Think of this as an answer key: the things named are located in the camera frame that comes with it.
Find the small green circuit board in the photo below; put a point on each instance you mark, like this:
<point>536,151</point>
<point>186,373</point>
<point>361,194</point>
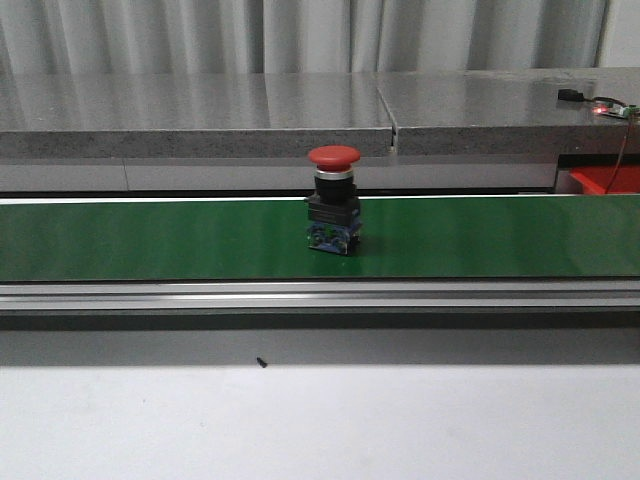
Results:
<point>616,110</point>

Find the grey pleated curtain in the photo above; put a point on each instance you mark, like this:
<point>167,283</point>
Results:
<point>82,37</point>

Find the green conveyor belt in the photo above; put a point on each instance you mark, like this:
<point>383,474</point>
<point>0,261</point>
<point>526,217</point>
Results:
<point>440,237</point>

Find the black connector plug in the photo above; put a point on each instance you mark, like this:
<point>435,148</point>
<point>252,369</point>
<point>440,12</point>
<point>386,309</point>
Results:
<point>570,95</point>

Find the grey stone countertop right slab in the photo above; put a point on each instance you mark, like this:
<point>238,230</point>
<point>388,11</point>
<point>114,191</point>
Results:
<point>504,112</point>

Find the red plastic tray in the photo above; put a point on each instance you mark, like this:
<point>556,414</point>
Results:
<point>600,180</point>

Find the aluminium conveyor frame rail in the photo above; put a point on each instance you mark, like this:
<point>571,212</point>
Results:
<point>456,295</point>

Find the grey stone countertop slab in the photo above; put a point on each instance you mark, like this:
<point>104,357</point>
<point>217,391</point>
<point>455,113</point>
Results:
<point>504,112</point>
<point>190,116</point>

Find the white cabinet front panel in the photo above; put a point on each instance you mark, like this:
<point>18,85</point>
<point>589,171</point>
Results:
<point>483,171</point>

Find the grey stone countertop left slab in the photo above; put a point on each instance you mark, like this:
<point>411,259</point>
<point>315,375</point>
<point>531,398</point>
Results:
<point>190,116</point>

